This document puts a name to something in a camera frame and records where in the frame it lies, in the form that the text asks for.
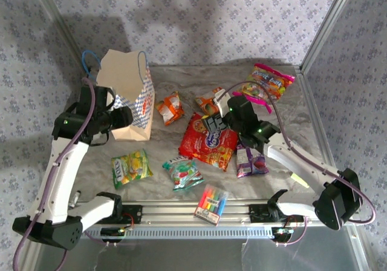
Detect orange snack packet white back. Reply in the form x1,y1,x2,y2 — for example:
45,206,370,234
195,86,226,116

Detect large red snack bag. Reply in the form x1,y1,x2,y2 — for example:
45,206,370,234
178,112,239,172

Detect colourful candy bag pink edges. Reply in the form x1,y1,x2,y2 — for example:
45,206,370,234
232,62,296,114

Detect small orange snack packet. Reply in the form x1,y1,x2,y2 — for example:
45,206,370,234
154,91,186,126

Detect purple snack packet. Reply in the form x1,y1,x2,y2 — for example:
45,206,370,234
235,143,270,178

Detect blue checkered paper bag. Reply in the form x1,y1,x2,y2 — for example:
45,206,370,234
81,49,155,142

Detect green Fox's candy packet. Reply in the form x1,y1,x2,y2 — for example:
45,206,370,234
111,149,154,190

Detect teal red Fox's candy packet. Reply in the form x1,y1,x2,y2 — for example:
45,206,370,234
161,157,205,192

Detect pack of coloured markers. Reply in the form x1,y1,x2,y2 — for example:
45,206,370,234
193,183,230,226

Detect small circuit board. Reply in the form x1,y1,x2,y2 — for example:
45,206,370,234
100,226,135,243
270,226,296,243

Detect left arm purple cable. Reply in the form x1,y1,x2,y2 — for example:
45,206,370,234
11,76,105,271

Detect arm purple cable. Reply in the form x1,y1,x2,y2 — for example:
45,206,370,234
220,80,377,247
11,76,105,271

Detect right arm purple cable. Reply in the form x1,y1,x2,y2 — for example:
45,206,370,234
220,80,377,247

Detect aluminium side rail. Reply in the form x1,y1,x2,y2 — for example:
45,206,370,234
298,67,376,271

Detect aluminium frame post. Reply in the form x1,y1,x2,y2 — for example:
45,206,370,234
30,0,91,84
299,0,359,72

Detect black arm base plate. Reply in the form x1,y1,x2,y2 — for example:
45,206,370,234
248,203,305,223
116,204,143,225

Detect aluminium mounting rail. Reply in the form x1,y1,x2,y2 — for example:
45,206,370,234
71,200,321,225

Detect slotted grey cable duct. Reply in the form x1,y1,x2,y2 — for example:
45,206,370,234
84,224,278,241

